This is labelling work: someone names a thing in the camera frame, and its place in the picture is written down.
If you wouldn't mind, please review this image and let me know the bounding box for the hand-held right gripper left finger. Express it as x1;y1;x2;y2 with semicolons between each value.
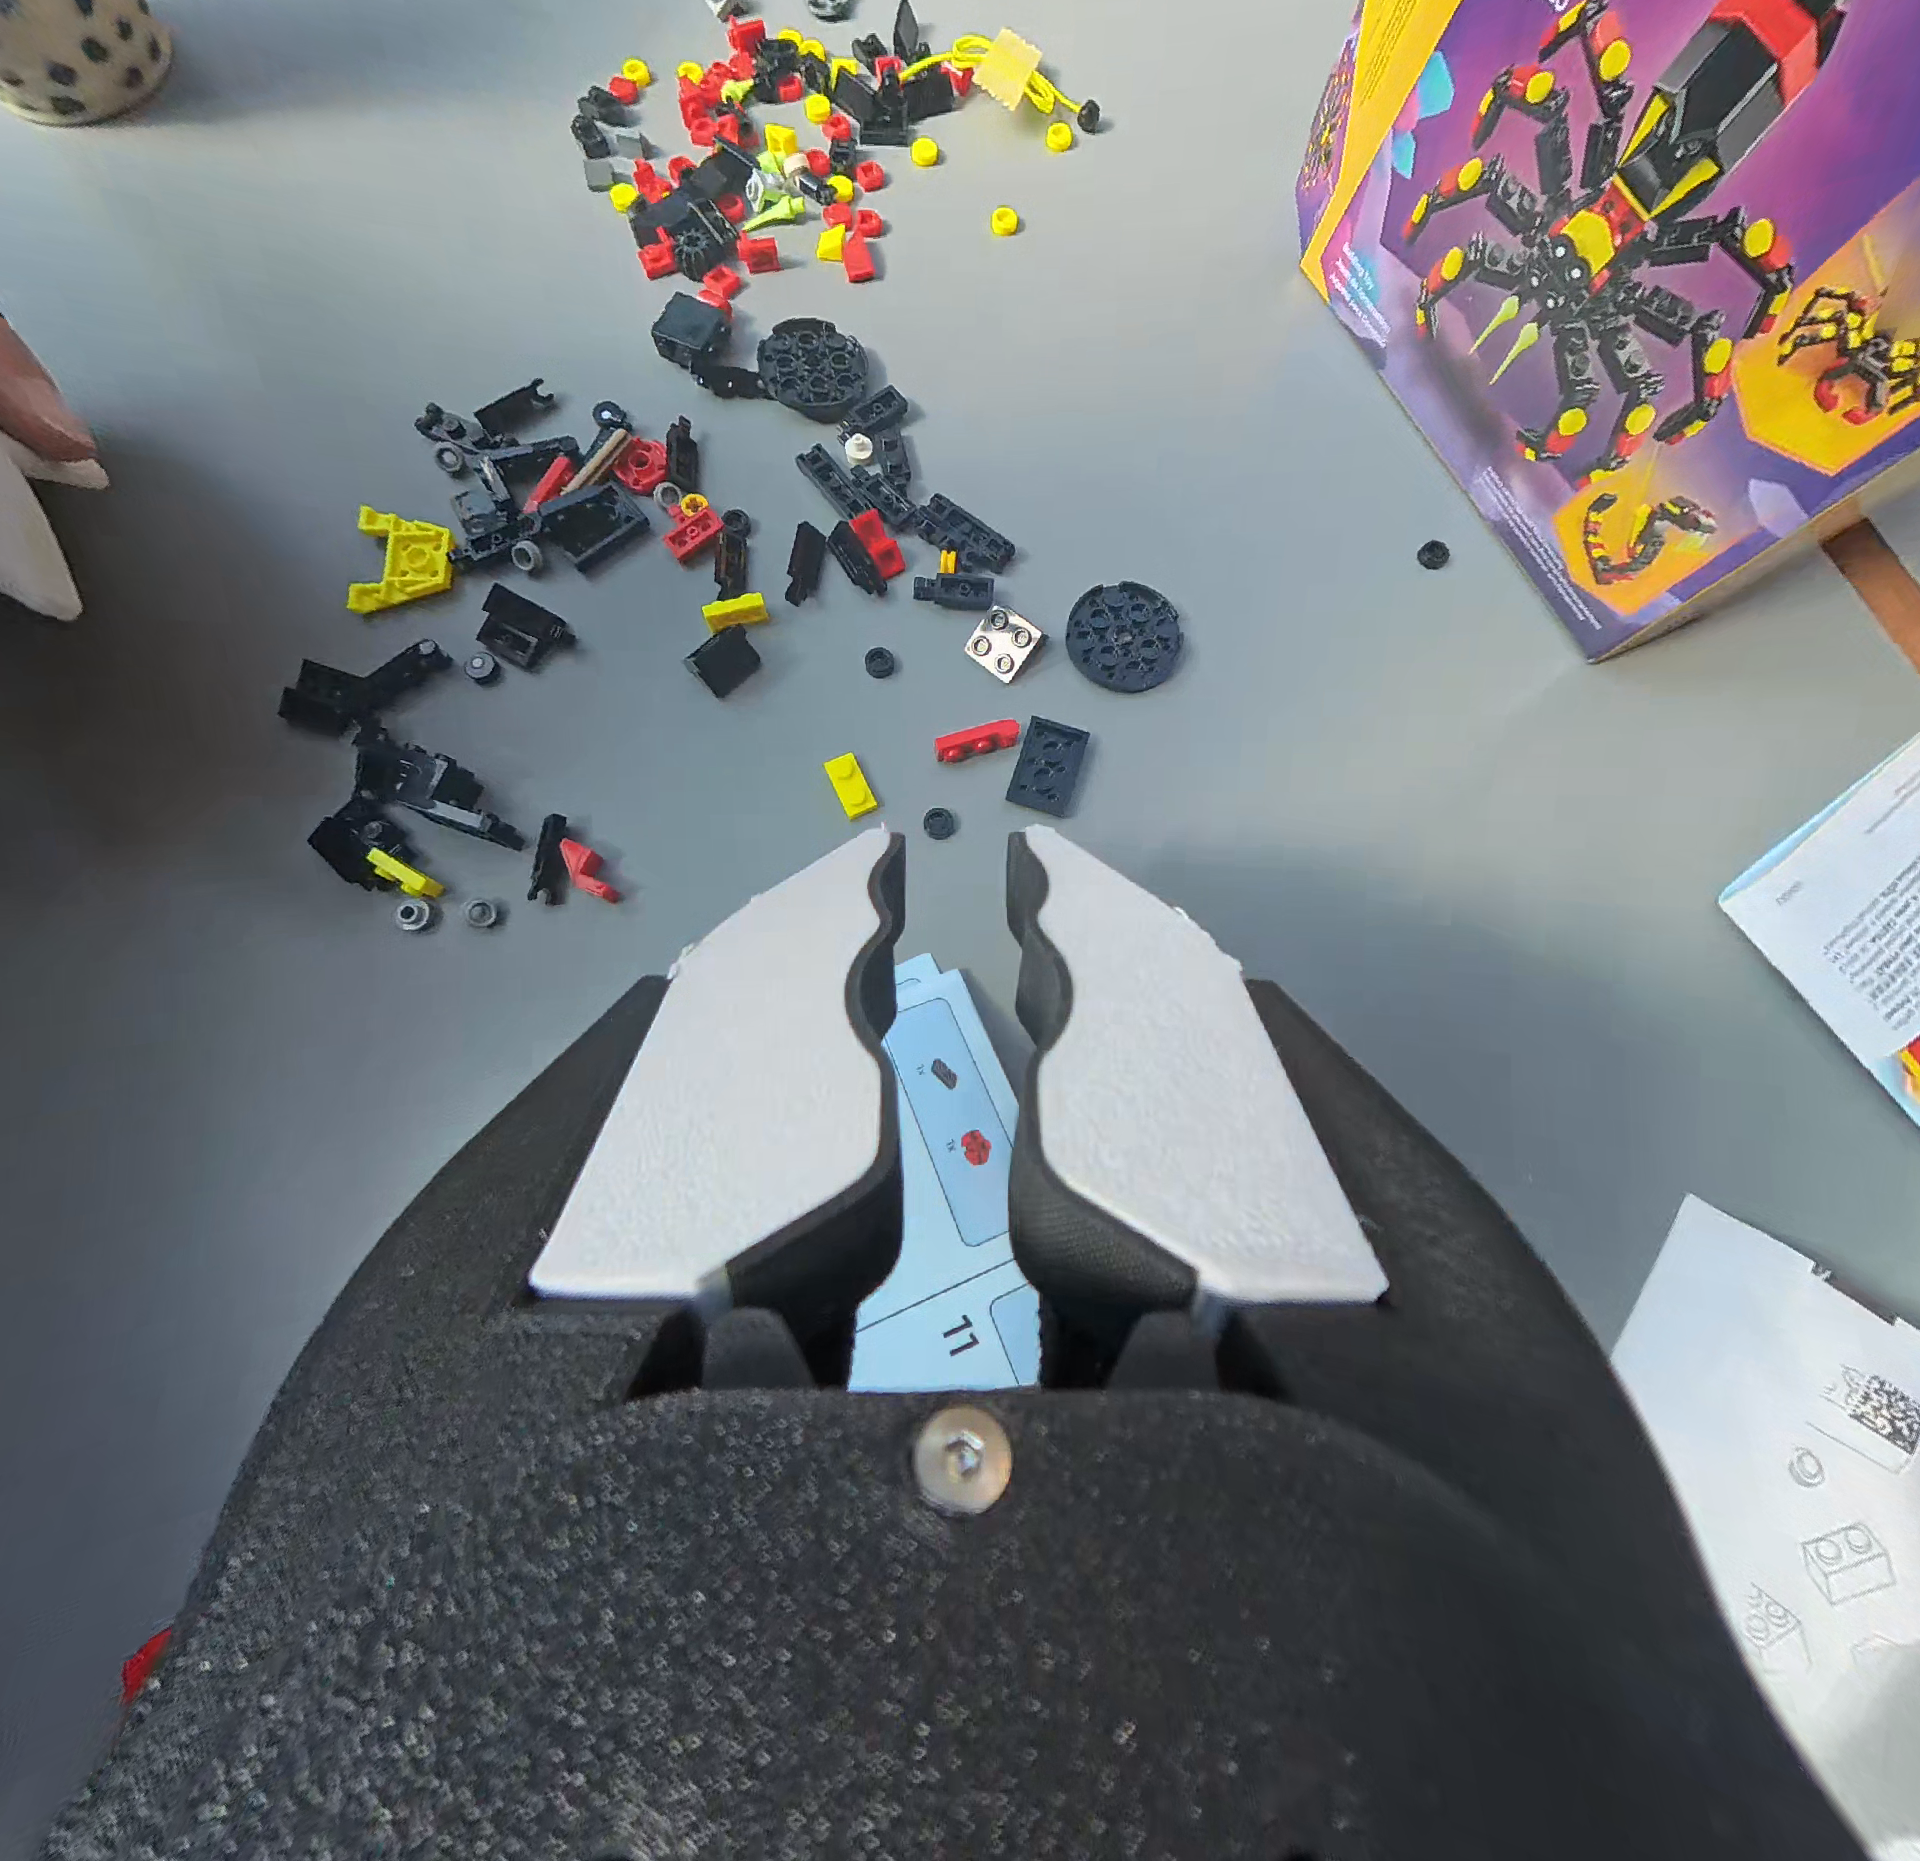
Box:
528;827;909;1314

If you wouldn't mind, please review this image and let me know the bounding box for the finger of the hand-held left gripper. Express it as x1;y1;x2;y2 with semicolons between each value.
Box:
0;442;108;625

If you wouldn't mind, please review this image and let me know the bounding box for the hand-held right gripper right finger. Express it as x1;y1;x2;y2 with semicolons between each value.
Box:
1004;824;1389;1337

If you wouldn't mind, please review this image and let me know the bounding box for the pile of small toy bricks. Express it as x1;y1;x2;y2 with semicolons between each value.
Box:
279;0;1114;942

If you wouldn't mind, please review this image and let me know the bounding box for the grey desk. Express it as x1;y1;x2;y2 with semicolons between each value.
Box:
0;0;1920;1861

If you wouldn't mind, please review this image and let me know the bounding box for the person's left hand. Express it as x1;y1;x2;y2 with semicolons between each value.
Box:
0;313;103;468

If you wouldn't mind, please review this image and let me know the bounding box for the blue instruction booklet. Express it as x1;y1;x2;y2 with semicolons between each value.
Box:
849;953;1055;1397

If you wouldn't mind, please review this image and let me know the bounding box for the black rectangular plate brick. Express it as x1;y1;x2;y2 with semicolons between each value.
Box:
1004;714;1093;820

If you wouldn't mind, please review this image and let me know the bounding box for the round black plate brick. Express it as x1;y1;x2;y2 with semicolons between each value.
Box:
757;315;874;426
1067;580;1188;696

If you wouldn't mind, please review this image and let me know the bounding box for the spotted ceramic mug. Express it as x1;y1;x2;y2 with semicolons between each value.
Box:
0;0;176;129

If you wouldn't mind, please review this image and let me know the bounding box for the white text leaflet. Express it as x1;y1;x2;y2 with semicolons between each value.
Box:
1716;735;1920;1133

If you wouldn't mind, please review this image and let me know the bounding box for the white sheet with brick drawings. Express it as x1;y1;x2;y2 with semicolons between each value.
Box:
1613;1194;1920;1861

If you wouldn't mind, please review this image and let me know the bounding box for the purple yellow toy brick box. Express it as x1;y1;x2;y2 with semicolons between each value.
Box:
1296;0;1920;668

